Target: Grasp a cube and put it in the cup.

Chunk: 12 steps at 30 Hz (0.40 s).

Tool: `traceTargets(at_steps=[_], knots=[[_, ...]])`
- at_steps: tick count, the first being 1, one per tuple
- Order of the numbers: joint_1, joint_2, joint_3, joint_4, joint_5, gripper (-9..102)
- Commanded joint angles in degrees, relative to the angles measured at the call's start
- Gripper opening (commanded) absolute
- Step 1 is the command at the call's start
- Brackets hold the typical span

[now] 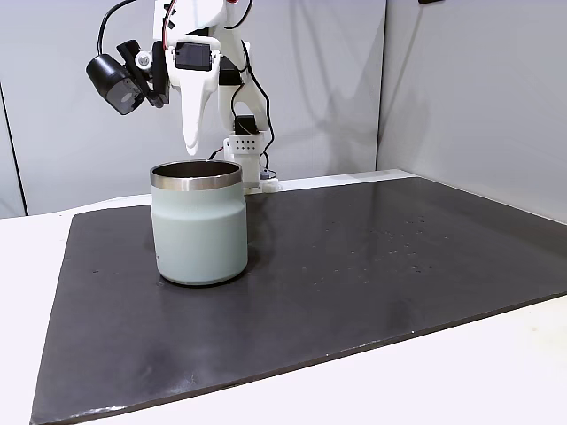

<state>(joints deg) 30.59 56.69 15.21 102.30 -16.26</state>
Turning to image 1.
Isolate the pale green steel cup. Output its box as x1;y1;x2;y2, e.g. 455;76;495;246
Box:
149;159;248;287

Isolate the black table mat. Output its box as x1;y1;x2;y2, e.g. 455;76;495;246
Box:
29;176;567;425

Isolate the black oval camera box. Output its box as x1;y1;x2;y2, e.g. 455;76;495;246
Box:
85;40;170;116

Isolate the black camera cable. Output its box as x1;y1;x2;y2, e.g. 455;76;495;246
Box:
97;0;138;58

